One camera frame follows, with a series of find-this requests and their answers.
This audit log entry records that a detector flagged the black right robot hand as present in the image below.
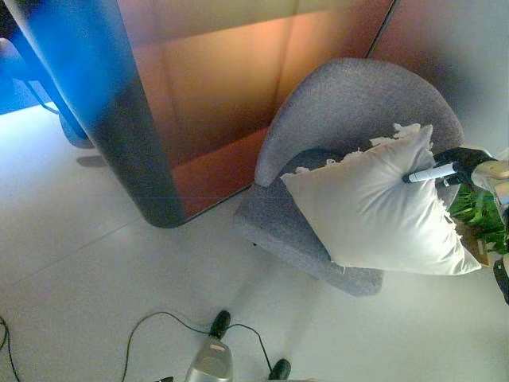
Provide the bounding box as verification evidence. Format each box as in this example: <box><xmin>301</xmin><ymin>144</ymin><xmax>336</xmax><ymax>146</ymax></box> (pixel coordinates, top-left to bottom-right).
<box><xmin>402</xmin><ymin>146</ymin><xmax>496</xmax><ymax>188</ymax></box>

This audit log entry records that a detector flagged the white fringed pillow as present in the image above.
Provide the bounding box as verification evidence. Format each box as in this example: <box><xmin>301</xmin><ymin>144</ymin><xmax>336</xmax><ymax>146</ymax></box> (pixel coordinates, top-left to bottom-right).
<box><xmin>280</xmin><ymin>122</ymin><xmax>483</xmax><ymax>276</ymax></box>

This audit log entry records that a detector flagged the green leafy potted plant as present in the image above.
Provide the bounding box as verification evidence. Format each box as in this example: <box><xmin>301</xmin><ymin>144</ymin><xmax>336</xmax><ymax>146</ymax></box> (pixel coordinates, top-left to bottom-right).
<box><xmin>447</xmin><ymin>186</ymin><xmax>509</xmax><ymax>255</ymax></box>

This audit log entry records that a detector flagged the black left robot foot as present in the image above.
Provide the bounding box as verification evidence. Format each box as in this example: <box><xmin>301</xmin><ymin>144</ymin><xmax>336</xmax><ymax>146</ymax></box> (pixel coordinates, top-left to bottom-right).
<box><xmin>208</xmin><ymin>310</ymin><xmax>232</xmax><ymax>340</ymax></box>

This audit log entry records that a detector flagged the black robot foot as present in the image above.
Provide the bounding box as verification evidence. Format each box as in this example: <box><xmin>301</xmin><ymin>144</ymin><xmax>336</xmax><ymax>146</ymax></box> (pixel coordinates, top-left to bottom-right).
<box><xmin>208</xmin><ymin>310</ymin><xmax>232</xmax><ymax>340</ymax></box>
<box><xmin>267</xmin><ymin>358</ymin><xmax>292</xmax><ymax>381</ymax></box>

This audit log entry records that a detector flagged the wooden planter box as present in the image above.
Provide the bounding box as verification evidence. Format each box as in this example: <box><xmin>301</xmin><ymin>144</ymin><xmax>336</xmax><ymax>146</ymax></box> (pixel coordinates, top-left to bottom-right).
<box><xmin>453</xmin><ymin>220</ymin><xmax>496</xmax><ymax>268</ymax></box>

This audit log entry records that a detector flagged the black right robot foot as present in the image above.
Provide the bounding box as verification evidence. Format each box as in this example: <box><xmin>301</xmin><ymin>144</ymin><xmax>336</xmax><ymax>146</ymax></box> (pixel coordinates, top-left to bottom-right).
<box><xmin>267</xmin><ymin>358</ymin><xmax>292</xmax><ymax>381</ymax></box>

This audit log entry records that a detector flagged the gray fabric tub armchair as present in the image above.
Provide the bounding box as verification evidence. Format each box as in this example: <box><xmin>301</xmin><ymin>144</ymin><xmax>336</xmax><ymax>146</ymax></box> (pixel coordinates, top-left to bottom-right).
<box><xmin>232</xmin><ymin>57</ymin><xmax>465</xmax><ymax>298</ymax></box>

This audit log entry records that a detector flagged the copper glass partition booth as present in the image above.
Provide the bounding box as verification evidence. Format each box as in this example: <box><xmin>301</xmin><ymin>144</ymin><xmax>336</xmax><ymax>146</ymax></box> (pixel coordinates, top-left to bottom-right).
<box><xmin>10</xmin><ymin>0</ymin><xmax>398</xmax><ymax>228</ymax></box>

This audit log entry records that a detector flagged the blue rounded chair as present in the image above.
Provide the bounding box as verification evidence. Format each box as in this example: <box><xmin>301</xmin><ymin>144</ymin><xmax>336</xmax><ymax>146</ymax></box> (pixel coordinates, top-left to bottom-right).
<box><xmin>0</xmin><ymin>37</ymin><xmax>107</xmax><ymax>169</ymax></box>

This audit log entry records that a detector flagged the long black floor cable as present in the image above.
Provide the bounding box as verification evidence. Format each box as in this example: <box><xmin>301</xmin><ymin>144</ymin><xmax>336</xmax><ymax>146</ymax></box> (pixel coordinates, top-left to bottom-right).
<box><xmin>125</xmin><ymin>311</ymin><xmax>275</xmax><ymax>382</ymax></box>

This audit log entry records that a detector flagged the thin black floor cable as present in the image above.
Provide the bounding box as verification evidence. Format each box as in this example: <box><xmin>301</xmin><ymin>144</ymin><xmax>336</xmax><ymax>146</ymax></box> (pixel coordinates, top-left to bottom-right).
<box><xmin>0</xmin><ymin>315</ymin><xmax>21</xmax><ymax>382</ymax></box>

